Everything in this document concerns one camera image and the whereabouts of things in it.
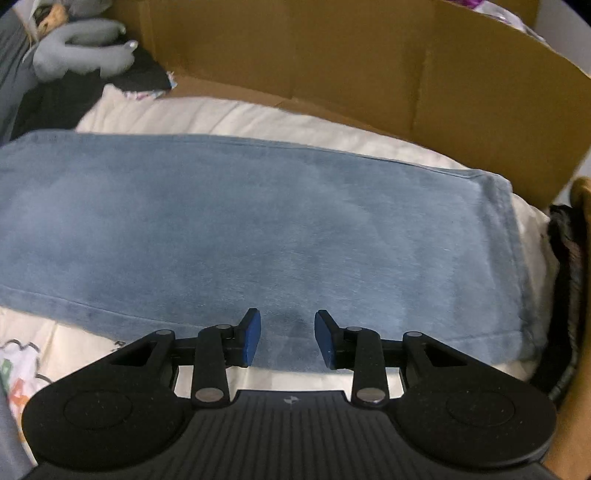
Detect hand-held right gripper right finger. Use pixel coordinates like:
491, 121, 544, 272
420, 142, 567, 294
314, 310, 485, 411

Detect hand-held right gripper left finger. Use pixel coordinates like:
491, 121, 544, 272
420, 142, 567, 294
92, 308, 262, 411

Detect light blue jeans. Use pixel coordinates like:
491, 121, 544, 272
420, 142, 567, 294
0, 130, 541, 372

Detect cream bear printed bed sheet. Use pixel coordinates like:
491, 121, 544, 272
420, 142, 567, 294
0, 84, 561, 467

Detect folded brown garment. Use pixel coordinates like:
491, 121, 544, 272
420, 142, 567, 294
545, 178, 591, 480

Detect small floral cloth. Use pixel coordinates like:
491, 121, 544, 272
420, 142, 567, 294
122, 69, 178, 100

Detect flat brown cardboard sheet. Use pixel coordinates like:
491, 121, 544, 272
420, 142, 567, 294
106, 0, 591, 213

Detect black garment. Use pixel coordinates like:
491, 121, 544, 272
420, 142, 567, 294
9, 46, 169, 141

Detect grey neck pillow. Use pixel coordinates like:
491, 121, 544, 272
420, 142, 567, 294
33, 18, 139, 81

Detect grey blue duvet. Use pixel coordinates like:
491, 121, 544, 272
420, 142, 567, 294
0, 18, 40, 144

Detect small brown plush toy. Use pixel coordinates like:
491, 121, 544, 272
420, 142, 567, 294
33, 1, 69, 34

